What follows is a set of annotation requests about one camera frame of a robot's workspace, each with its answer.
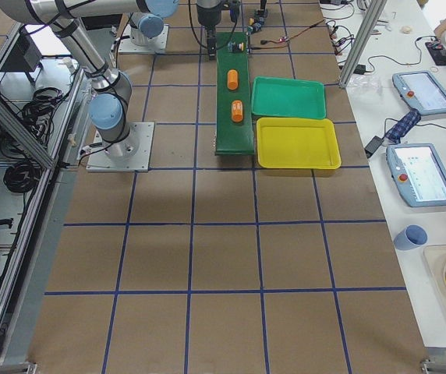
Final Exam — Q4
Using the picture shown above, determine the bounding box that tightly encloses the black power adapter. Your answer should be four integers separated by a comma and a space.
364, 136, 384, 159

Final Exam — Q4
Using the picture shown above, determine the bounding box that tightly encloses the green conveyor belt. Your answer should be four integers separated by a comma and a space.
215, 32, 255, 156

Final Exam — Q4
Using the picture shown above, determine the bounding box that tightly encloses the green tray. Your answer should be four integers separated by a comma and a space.
251, 76, 327, 119

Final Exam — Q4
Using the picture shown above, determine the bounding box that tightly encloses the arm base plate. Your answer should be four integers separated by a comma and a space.
86, 122, 154, 172
118, 24, 169, 55

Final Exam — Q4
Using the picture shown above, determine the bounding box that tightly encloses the aluminium frame post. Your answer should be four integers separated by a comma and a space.
338, 0, 387, 88

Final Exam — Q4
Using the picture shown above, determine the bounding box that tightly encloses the blue cup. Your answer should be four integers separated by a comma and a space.
393, 224, 428, 251

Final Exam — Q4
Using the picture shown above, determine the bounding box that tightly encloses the orange cylinder labelled 4680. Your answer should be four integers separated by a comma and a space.
231, 100, 244, 123

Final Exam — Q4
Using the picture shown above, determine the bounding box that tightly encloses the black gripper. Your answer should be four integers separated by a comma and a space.
196, 0, 267, 60

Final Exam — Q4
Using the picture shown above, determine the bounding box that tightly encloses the black cable bundle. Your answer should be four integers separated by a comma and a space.
3, 160, 39, 195

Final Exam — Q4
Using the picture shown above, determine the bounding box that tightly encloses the red black wire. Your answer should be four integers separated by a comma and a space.
260, 19, 329, 46

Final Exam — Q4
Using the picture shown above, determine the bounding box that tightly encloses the plain orange cylinder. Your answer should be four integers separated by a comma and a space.
226, 69, 239, 91

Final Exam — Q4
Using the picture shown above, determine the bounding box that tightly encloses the blue checkered cloth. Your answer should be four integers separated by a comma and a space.
384, 108, 421, 144

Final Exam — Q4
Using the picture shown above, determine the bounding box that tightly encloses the yellow tray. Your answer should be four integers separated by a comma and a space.
257, 118, 342, 170

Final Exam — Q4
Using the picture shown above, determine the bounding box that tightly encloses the teach pendant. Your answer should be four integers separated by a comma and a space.
391, 71, 446, 116
386, 143, 446, 207

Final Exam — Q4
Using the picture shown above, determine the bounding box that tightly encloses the teach pendant near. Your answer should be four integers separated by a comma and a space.
386, 143, 446, 207

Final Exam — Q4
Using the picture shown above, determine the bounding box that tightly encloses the teach pendant far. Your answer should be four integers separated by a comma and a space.
391, 71, 446, 116

